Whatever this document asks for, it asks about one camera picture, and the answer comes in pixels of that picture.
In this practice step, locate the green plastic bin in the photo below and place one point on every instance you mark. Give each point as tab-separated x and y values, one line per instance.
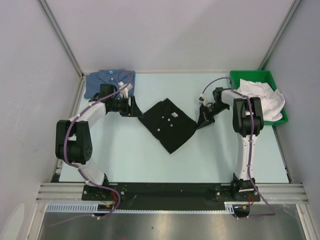
263	76

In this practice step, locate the left corner frame post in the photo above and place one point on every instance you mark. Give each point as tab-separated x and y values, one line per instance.
52	21

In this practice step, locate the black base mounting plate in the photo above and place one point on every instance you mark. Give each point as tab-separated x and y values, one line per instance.
138	196

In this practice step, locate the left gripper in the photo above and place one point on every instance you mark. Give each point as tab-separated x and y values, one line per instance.
132	111

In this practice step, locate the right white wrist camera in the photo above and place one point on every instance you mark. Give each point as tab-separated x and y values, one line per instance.
203	101

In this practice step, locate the aluminium frame rail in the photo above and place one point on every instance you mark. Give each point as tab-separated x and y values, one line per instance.
274	193

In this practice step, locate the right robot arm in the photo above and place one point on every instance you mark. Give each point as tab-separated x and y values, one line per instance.
247	123

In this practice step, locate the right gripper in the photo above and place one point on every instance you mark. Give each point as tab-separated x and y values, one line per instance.
205	118

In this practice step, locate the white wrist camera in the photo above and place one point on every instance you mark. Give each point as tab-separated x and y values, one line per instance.
124	89
203	101

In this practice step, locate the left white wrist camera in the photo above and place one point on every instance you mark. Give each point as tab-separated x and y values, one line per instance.
124	89

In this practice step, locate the black long sleeve shirt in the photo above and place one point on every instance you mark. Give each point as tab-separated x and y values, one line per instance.
169	125

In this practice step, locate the right corner frame post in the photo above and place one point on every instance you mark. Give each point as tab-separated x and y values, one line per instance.
280	32

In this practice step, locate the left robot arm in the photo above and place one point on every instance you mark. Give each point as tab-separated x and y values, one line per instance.
73	142

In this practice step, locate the corner frame post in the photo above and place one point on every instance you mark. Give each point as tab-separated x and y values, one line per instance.
52	21
280	32

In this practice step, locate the white crumpled shirt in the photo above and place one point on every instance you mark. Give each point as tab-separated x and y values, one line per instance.
272	101

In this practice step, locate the slotted cable duct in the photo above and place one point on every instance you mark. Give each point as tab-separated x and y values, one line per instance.
95	208

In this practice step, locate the blue checkered folded shirt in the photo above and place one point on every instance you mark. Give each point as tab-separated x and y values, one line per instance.
94	80

